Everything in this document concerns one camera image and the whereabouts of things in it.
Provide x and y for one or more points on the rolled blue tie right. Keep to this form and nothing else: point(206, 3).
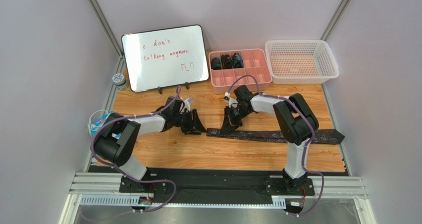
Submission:
point(237, 61)

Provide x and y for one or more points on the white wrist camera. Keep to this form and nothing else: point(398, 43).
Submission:
point(232, 103)
point(186, 105)

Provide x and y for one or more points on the whiteboard with red writing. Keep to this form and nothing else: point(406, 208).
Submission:
point(165, 57)

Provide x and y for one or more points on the small white patterned jar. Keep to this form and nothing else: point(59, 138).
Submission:
point(120, 82)

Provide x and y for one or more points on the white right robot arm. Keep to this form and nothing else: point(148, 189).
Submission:
point(297, 123)

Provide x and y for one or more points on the pink divided organizer box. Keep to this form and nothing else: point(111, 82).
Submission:
point(255, 73)

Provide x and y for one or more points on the rolled dark tie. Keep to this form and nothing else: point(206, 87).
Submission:
point(226, 61)
point(216, 64)

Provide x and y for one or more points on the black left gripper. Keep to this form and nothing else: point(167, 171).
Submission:
point(189, 122)

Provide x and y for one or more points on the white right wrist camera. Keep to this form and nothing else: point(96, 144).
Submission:
point(232, 103)

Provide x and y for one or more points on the rolled dark tie left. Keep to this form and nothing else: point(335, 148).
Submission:
point(216, 64)

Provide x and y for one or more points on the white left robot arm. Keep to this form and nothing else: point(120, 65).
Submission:
point(115, 141)

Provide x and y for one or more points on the white plastic mesh basket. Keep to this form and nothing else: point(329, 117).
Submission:
point(300, 61)

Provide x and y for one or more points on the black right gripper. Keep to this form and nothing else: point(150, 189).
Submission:
point(233, 117)

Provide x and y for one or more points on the aluminium frame rail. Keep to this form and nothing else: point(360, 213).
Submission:
point(102, 189)

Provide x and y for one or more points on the dark floral necktie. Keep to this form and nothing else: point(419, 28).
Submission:
point(323, 136)

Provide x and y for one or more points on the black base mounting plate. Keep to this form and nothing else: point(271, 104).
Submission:
point(213, 186)

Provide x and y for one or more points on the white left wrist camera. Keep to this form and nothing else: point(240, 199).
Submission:
point(186, 105)

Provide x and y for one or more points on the blue snack box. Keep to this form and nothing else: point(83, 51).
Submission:
point(96, 121)

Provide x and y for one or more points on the rolled dark tie middle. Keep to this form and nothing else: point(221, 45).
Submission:
point(226, 61)

